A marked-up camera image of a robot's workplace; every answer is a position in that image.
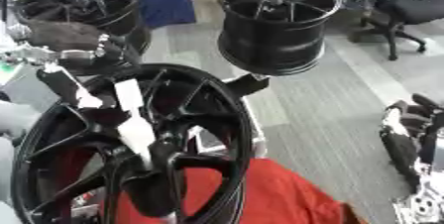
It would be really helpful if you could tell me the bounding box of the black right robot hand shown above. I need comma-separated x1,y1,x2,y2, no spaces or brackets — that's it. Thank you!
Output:
378,93,444,193

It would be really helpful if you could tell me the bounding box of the black deep-rim spoked wheel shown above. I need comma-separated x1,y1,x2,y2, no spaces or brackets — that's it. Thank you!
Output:
216,0,346,77

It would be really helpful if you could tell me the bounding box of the large black spoked wheel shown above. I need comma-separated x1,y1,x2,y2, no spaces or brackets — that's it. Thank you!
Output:
8,63,257,224

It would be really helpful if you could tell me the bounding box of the black office chair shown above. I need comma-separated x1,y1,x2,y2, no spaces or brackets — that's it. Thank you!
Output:
350,0,444,61

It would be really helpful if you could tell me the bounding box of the blue bag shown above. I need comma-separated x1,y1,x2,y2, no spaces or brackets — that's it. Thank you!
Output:
139,0,198,30

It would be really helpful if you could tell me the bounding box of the black stand bracket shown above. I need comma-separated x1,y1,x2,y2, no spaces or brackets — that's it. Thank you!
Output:
223,73,273,98

